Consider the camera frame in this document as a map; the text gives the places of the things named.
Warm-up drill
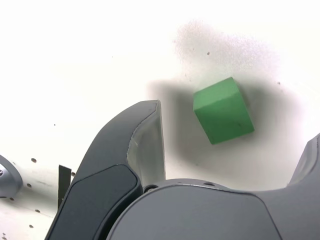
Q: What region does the black tape strip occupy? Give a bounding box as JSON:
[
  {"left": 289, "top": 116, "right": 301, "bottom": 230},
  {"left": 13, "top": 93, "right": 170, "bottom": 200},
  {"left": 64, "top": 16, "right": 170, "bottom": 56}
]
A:
[{"left": 57, "top": 164, "right": 72, "bottom": 211}]

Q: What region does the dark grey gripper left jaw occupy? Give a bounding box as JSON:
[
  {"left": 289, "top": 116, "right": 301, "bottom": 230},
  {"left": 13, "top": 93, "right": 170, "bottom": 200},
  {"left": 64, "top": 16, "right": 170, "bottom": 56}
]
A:
[{"left": 46, "top": 99, "right": 168, "bottom": 240}]

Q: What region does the green cube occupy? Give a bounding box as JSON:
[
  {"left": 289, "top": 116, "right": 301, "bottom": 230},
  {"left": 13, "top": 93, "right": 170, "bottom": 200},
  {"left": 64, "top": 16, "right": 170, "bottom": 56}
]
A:
[{"left": 192, "top": 76, "right": 255, "bottom": 145}]

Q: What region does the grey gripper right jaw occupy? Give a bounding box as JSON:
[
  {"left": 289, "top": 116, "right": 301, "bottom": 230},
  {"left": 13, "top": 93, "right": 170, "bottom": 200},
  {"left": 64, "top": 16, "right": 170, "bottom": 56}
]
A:
[{"left": 106, "top": 132, "right": 320, "bottom": 240}]

